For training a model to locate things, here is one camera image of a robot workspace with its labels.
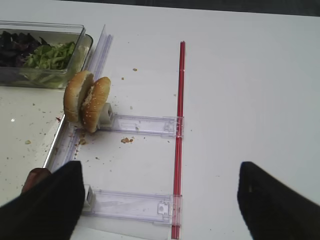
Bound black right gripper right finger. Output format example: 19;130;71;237
237;161;320;240

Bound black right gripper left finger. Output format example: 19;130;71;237
0;161;85;240

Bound dark meat patty slices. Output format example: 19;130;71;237
21;168;52;194

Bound white pusher block by patties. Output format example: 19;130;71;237
84;184;95;208

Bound green lettuce shreds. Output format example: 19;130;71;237
23;41;76;70

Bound right red strip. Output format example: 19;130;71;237
170;40;186;240

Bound white pusher block by sesame bun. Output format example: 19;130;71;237
99;102;114;126

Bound sesame bun half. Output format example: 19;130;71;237
80;77;111;133
63;70;94;123

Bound right sesame bun left half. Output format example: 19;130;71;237
63;70;94;123

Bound clear plastic salad container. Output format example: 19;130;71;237
0;20;93;89

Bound purple cabbage shreds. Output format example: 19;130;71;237
0;31;48;68

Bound right lower clear cross rail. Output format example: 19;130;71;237
82;189;182;226

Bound clear cross rail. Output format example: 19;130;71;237
99;114;177;138
82;189;182;226

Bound right upper clear cross rail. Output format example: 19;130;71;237
99;114;177;138

